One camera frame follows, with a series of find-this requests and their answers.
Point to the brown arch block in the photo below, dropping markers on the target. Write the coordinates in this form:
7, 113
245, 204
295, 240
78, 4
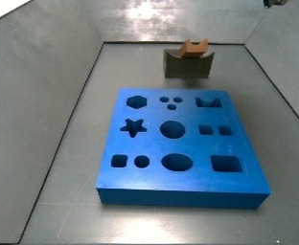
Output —
191, 50

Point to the blue foam shape board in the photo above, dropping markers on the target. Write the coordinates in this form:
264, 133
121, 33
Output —
177, 152

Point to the black curved fixture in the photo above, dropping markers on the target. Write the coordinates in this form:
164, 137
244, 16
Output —
181, 67

